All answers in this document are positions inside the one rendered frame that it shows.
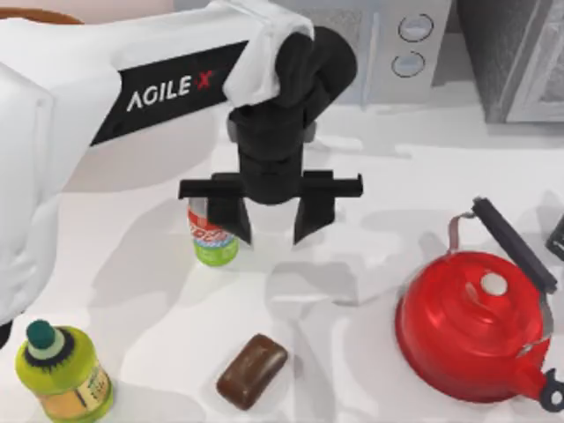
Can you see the brown bread loaf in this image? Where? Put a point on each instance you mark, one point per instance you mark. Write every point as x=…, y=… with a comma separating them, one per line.
x=251, y=372

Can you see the grey microwave knob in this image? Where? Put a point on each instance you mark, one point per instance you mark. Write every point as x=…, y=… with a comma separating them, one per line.
x=409, y=64
x=416, y=26

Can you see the yellow-green bottle with dark cap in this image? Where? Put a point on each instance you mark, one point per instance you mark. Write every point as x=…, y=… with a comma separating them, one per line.
x=61, y=374

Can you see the brown wooden round object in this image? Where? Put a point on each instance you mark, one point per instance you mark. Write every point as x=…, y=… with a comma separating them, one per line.
x=44, y=18

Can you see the pale microwave oven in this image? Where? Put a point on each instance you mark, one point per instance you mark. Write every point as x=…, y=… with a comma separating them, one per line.
x=383, y=88

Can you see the black object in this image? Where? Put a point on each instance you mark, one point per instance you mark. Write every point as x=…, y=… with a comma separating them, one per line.
x=557, y=240

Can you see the grey cabinet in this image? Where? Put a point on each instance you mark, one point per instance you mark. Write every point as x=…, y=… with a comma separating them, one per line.
x=520, y=57

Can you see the green bottle with red label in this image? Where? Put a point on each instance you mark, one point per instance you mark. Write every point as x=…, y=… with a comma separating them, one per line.
x=216, y=249

